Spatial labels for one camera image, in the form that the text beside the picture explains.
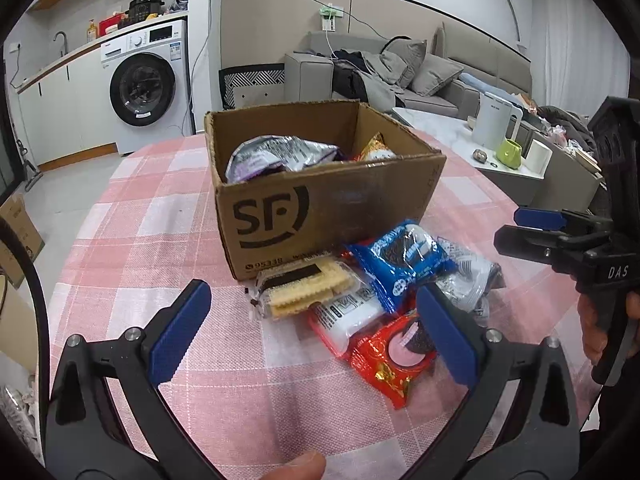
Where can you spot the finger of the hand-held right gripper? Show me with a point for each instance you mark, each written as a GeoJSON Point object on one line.
{"type": "Point", "coordinates": [537, 217]}
{"type": "Point", "coordinates": [525, 244]}

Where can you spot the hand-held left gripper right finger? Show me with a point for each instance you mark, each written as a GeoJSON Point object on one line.
{"type": "Point", "coordinates": [447, 335]}

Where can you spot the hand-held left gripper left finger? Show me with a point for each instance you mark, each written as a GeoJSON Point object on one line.
{"type": "Point", "coordinates": [180, 330]}

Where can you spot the red cookie packet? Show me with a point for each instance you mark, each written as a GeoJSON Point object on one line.
{"type": "Point", "coordinates": [390, 360]}

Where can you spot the silver foil snack packet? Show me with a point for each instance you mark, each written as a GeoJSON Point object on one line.
{"type": "Point", "coordinates": [280, 157]}
{"type": "Point", "coordinates": [470, 275]}

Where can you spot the blue cookie packet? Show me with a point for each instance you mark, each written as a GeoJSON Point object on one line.
{"type": "Point", "coordinates": [405, 260]}

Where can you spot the white red-edged packet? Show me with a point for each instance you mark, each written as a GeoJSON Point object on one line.
{"type": "Point", "coordinates": [345, 317]}

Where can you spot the clear cracker sandwich packet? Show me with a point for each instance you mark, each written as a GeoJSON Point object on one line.
{"type": "Point", "coordinates": [300, 285]}

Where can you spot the brown cardboard box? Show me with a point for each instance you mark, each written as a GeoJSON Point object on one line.
{"type": "Point", "coordinates": [280, 210]}

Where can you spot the large orange noodle snack packet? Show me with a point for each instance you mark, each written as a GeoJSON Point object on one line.
{"type": "Point", "coordinates": [375, 147]}

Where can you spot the person's right forearm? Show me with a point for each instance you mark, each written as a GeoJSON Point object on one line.
{"type": "Point", "coordinates": [615, 425]}

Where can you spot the person's right hand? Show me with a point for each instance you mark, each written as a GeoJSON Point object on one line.
{"type": "Point", "coordinates": [590, 325]}

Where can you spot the person's left hand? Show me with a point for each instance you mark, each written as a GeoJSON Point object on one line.
{"type": "Point", "coordinates": [295, 466]}

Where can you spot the white cylindrical cup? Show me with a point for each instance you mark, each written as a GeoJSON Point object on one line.
{"type": "Point", "coordinates": [537, 156]}

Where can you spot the green cup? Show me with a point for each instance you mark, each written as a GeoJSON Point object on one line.
{"type": "Point", "coordinates": [509, 154]}

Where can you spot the metal tea infuser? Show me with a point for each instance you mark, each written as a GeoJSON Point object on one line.
{"type": "Point", "coordinates": [481, 155]}

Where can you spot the dark grey clothes heap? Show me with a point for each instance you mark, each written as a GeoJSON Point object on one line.
{"type": "Point", "coordinates": [565, 122]}

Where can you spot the white electric kettle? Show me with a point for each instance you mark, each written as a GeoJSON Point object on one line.
{"type": "Point", "coordinates": [492, 120]}

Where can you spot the pink plaid tablecloth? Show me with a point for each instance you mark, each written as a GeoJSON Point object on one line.
{"type": "Point", "coordinates": [150, 220]}

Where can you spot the marble coffee table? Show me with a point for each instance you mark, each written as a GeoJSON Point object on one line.
{"type": "Point", "coordinates": [440, 130]}

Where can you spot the light blue blanket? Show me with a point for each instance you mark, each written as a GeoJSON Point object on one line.
{"type": "Point", "coordinates": [475, 81]}

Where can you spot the grey sofa pillow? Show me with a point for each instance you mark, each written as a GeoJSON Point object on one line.
{"type": "Point", "coordinates": [405, 55]}
{"type": "Point", "coordinates": [435, 75]}

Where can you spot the floor cardboard box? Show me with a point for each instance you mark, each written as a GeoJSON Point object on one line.
{"type": "Point", "coordinates": [20, 240]}

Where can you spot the white curtain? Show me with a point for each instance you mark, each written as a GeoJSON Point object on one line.
{"type": "Point", "coordinates": [565, 25]}

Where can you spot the grey jacket pile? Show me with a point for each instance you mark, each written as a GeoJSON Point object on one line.
{"type": "Point", "coordinates": [370, 85]}

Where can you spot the stick mop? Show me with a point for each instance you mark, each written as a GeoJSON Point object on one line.
{"type": "Point", "coordinates": [29, 172]}

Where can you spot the white washing machine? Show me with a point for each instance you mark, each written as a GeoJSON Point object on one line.
{"type": "Point", "coordinates": [170, 105]}

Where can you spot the white lower kitchen cabinets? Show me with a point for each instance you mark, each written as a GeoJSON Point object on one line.
{"type": "Point", "coordinates": [75, 110]}

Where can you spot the grey sofa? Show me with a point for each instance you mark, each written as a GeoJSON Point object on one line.
{"type": "Point", "coordinates": [310, 80]}

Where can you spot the kitchen faucet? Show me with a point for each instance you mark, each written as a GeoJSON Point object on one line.
{"type": "Point", "coordinates": [65, 47]}

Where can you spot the yellow detergent bottle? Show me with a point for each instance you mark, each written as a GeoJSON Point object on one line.
{"type": "Point", "coordinates": [91, 32]}

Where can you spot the red box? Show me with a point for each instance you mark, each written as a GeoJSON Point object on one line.
{"type": "Point", "coordinates": [107, 26]}

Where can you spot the black pressure cooker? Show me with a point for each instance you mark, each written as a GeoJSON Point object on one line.
{"type": "Point", "coordinates": [145, 9]}

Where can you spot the wall socket with charger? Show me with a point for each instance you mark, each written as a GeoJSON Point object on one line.
{"type": "Point", "coordinates": [330, 15]}

